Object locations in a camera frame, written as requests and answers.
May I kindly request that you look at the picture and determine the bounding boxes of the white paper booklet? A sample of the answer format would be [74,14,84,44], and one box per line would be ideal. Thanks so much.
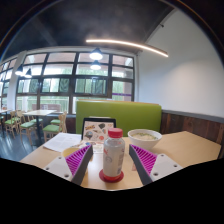
[42,132,83,154]

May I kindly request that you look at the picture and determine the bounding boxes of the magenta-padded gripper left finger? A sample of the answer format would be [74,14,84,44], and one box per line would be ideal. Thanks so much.
[43,144,95,187]

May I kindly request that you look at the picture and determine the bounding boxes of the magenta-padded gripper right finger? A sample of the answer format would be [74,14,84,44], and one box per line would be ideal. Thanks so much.
[128,143,184,186]

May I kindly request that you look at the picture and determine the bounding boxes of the curved linear ceiling light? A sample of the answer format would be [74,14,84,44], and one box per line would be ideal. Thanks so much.
[85,38,170,59]

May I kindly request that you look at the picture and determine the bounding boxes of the black pendant ceiling lamps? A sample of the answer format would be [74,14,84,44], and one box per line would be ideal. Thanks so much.
[14,47,105,80]

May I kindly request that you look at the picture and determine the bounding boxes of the green upholstered bench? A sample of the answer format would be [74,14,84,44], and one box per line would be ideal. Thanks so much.
[75,100,163,137]

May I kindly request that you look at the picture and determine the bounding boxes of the clear bottle with red cap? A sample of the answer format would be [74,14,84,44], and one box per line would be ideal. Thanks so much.
[101,127,127,181]

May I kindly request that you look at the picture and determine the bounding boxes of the wooden chairs with green seats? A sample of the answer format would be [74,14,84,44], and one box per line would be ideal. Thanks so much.
[0,109,69,143]

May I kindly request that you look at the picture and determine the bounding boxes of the wooden dining table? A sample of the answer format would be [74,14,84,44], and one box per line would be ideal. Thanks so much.
[23,109,58,146]

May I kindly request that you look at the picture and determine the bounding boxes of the black-framed tablet with stickers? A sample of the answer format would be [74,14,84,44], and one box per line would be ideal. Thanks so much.
[81,117,118,144]

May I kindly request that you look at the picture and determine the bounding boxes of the flat round red coaster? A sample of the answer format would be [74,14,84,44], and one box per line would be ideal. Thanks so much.
[98,168,125,184]

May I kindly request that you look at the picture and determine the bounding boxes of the white bowl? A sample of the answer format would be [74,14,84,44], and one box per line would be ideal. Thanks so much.
[127,128,164,151]

